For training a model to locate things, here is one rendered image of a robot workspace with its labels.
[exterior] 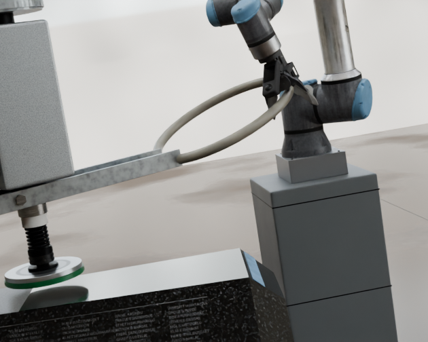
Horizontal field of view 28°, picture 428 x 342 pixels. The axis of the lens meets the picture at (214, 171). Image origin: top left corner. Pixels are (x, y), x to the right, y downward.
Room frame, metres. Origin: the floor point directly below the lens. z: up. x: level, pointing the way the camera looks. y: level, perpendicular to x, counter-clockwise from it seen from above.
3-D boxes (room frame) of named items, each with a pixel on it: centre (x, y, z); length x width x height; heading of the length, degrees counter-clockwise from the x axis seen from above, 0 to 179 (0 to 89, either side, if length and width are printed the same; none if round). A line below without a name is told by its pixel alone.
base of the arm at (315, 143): (3.20, -0.36, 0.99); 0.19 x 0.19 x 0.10
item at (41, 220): (2.30, 0.51, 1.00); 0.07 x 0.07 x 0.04
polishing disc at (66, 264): (2.30, 0.51, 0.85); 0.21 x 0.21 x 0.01
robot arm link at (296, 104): (3.20, -0.37, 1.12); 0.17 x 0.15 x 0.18; 61
